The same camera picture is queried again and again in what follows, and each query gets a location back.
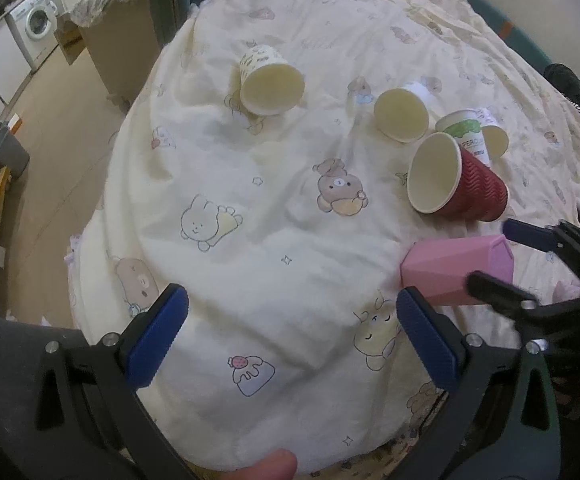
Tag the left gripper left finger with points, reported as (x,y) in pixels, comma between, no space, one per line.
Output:
(88,418)

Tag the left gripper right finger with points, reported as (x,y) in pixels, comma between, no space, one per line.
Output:
(500,418)

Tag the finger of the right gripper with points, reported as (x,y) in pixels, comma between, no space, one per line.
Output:
(531,319)
(563,240)

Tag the pink faceted cup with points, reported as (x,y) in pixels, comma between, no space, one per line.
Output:
(439,268)

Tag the pink pattern paper cup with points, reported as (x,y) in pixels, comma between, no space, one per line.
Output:
(495,136)

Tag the red ripple paper cup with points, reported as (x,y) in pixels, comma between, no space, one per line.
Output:
(445,180)

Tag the green white paper cup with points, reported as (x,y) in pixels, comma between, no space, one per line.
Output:
(465,127)

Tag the white green-spot paper cup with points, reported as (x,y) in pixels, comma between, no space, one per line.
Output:
(402,113)

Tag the cartoon print paper cup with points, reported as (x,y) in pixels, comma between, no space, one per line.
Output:
(269,84)

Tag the person's left hand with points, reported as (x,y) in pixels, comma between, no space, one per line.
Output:
(280,465)

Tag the black clothing pile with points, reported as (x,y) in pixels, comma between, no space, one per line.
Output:
(565,81)

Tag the grey bin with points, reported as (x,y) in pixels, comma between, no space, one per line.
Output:
(12,154)

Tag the cream cartoon bed quilt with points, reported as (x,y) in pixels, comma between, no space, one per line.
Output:
(288,231)

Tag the cardboard box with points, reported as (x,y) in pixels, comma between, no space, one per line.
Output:
(119,38)

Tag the white washing machine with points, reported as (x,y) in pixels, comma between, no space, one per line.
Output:
(33,24)

